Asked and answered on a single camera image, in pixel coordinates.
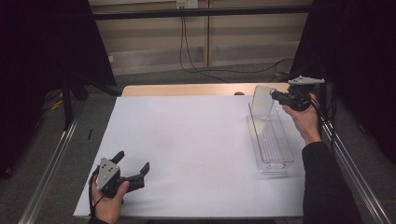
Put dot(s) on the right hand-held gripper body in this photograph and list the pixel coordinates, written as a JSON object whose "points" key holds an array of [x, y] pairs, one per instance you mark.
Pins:
{"points": [[297, 95]]}

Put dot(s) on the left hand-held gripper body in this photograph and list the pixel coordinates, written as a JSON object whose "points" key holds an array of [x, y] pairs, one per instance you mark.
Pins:
{"points": [[107, 179]]}

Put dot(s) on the clear plastic storage box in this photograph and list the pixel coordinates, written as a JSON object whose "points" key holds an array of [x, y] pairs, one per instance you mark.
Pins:
{"points": [[274, 146]]}

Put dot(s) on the person's left hand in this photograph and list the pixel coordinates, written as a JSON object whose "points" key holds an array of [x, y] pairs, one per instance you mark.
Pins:
{"points": [[109, 207]]}

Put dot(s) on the person's right hand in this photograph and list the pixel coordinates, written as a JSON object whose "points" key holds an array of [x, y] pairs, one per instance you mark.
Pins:
{"points": [[306, 121]]}

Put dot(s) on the small black stick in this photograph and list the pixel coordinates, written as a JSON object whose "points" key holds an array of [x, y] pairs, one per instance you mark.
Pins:
{"points": [[89, 134]]}

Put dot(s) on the black metal stand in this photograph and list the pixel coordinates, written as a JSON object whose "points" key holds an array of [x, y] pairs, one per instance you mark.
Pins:
{"points": [[67, 105]]}

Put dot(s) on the black curtain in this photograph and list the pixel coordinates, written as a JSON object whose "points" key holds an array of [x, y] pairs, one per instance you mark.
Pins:
{"points": [[367, 62], [46, 46]]}

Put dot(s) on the wooden table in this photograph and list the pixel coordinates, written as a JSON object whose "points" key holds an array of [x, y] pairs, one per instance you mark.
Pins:
{"points": [[193, 89]]}

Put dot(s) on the black horizontal bar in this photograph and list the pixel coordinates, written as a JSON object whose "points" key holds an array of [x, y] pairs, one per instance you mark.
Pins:
{"points": [[199, 13]]}

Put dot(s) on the aluminium rail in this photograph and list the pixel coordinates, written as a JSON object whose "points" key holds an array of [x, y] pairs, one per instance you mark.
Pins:
{"points": [[46, 177], [347, 158]]}

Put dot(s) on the white wall socket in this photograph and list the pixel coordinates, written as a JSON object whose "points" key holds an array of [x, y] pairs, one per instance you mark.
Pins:
{"points": [[186, 3]]}

